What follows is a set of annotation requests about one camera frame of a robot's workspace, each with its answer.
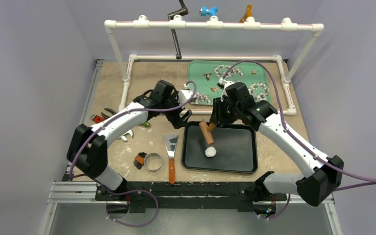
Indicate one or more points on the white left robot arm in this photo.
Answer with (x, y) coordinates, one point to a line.
(89, 145)

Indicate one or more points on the white dough ball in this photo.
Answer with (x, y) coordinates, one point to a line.
(210, 152)

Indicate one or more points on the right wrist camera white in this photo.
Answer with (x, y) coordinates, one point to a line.
(223, 84)

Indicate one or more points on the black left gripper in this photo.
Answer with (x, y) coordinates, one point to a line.
(177, 121)

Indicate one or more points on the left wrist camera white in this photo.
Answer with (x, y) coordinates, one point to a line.
(186, 96)

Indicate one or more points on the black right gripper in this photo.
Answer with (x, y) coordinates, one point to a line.
(219, 115)

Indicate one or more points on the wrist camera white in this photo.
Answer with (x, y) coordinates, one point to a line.
(223, 84)
(186, 96)

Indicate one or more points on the small orange black brush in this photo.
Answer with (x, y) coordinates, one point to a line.
(139, 160)

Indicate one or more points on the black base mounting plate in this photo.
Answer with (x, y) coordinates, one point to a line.
(240, 196)

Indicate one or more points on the red handled adjustable wrench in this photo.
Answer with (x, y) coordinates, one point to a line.
(99, 119)

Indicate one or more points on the blue plastic toy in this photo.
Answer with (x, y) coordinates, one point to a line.
(204, 11)

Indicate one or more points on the white PVC pipe frame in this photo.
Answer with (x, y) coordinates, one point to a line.
(286, 25)

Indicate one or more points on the wooden double-ended rolling pin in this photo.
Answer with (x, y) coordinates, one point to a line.
(206, 130)

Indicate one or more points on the green floral tray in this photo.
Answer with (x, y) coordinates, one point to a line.
(206, 75)

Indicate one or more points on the black baking tray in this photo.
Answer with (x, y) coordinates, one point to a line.
(235, 144)

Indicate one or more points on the aluminium rail frame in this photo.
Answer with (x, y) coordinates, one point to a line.
(88, 150)

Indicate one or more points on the metal scraper orange handle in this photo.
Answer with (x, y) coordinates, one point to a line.
(170, 141)

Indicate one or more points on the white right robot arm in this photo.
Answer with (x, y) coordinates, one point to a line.
(320, 174)

